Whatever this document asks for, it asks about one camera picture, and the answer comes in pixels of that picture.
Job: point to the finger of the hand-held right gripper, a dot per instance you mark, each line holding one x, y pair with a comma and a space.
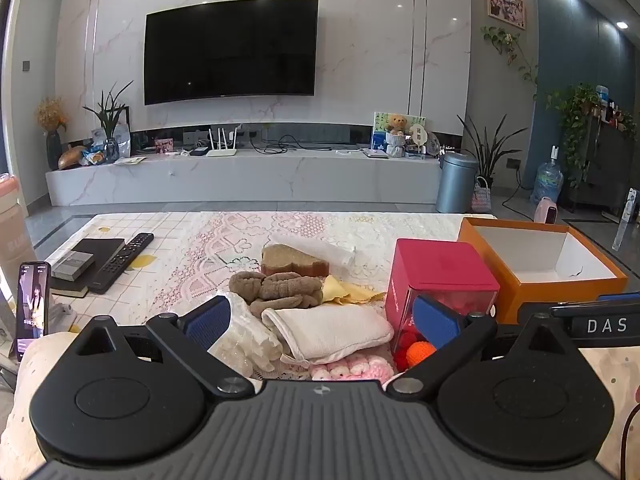
575, 310
622, 297

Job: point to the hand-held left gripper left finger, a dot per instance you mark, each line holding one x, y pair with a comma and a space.
207, 320

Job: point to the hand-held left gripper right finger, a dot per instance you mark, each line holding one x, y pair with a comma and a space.
435, 325

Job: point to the brown plush toy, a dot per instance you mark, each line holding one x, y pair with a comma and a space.
280, 290

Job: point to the orange yarn ball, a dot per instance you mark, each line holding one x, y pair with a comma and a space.
420, 354

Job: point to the red yarn ball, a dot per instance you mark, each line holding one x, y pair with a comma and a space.
401, 347

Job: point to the white lace fabric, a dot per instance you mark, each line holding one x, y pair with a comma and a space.
245, 340

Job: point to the red box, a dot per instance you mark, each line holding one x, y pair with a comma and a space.
440, 265

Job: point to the pink lace tablecloth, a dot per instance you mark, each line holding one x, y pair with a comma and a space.
210, 255

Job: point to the orange cardboard box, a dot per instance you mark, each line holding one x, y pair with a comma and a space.
487, 280

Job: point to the white floor stand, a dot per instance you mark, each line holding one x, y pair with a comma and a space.
625, 220

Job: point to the yellow cloth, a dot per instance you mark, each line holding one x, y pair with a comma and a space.
345, 292

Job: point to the black remote control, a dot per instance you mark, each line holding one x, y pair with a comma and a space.
122, 262

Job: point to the bread-shaped brown sponge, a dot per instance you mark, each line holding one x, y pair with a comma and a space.
290, 257

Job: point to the white checked tablecloth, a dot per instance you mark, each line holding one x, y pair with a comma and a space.
165, 225

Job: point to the pink small heater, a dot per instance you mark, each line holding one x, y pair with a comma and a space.
546, 210

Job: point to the white fabric pouch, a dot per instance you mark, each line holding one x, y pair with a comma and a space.
330, 330

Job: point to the black notebook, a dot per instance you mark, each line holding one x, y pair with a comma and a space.
102, 247

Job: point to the clear plastic bag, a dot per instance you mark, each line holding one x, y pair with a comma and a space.
330, 250

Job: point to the blue water bottle with pump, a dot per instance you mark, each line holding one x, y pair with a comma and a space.
546, 182

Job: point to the dark cabinet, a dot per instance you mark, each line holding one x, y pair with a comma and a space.
615, 165

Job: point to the woven basket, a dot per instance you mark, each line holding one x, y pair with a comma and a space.
482, 197

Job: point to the grey metal trash can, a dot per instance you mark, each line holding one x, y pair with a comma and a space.
456, 182

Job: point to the metal phone stand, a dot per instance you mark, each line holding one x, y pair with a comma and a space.
62, 317

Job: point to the small grey box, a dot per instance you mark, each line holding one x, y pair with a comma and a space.
72, 265

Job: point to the marble television console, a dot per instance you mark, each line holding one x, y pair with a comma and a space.
250, 180

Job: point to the black set-top box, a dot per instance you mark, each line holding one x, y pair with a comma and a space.
199, 151

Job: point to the white router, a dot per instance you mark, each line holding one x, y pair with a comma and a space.
221, 151

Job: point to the smartphone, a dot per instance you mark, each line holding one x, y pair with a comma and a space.
32, 310

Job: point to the paper sheets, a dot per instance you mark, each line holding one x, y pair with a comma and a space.
130, 160

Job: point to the long-leaf potted plant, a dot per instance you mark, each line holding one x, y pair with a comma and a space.
487, 155

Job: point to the pink photo card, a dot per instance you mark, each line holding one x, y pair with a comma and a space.
164, 146

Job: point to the silver tablet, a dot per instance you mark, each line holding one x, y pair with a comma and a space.
375, 153

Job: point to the round white sign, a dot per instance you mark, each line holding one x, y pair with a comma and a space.
417, 137

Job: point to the leafy pothos plant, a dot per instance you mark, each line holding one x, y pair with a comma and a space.
575, 115

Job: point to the teddy bear bouquet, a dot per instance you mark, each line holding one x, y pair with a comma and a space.
397, 132

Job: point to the snack bags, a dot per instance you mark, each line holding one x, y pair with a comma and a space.
94, 157

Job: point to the crumpled plastic bag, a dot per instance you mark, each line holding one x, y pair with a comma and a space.
122, 140

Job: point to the green painted picture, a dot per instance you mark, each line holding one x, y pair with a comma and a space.
380, 130

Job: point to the bottles on cabinet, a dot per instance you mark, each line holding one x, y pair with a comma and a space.
602, 95

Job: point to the golden gourd ornament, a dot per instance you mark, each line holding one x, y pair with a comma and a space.
72, 157

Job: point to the green plant in glass vase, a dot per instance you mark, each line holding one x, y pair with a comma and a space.
111, 125

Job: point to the dark vase with yellow flowers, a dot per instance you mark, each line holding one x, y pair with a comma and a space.
53, 147

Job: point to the hanging vine plant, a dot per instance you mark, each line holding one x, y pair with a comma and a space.
505, 42

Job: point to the wall socket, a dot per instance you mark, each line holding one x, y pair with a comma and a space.
513, 163

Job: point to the wall-mounted television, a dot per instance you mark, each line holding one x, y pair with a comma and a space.
230, 50

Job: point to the framed wall picture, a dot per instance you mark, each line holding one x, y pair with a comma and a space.
506, 7

